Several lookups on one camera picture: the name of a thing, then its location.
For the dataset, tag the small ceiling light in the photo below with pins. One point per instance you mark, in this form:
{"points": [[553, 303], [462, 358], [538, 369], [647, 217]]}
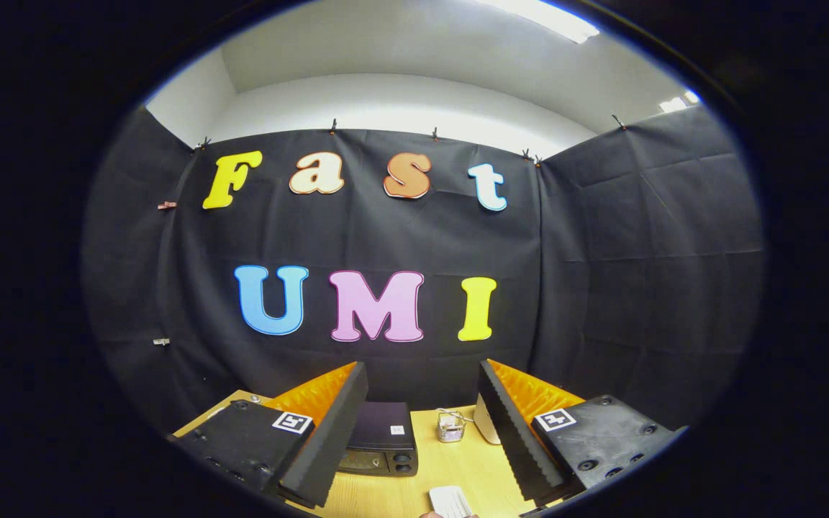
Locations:
{"points": [[677, 103]]}

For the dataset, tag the long ceiling light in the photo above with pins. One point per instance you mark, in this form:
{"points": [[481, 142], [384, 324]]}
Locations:
{"points": [[544, 18]]}

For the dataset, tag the black toaster oven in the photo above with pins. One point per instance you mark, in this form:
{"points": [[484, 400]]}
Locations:
{"points": [[382, 424]]}

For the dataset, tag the white ribbed tray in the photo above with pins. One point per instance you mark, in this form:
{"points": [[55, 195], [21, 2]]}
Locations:
{"points": [[450, 500]]}

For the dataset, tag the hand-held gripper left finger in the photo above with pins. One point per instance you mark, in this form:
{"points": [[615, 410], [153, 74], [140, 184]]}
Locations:
{"points": [[328, 446]]}

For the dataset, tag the white slot toaster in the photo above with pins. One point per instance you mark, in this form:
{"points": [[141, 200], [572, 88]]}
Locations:
{"points": [[486, 424]]}

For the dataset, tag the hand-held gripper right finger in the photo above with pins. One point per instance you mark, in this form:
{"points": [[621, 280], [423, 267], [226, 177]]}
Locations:
{"points": [[515, 439]]}

